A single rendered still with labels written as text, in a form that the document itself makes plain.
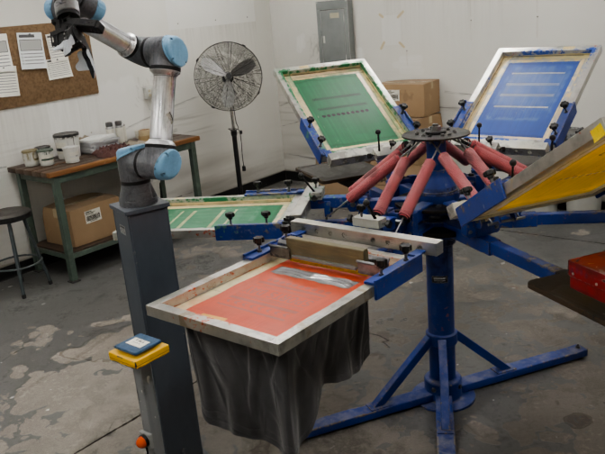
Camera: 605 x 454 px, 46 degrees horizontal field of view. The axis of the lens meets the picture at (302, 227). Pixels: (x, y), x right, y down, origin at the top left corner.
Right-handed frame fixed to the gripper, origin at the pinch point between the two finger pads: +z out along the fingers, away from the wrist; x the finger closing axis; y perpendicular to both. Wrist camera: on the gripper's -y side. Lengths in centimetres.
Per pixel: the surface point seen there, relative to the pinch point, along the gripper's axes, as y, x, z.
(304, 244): -36, -78, 50
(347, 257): -52, -73, 62
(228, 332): -18, -30, 85
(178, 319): 0, -37, 75
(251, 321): -21, -42, 81
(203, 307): -4, -49, 70
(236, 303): -14, -53, 71
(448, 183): -93, -135, 25
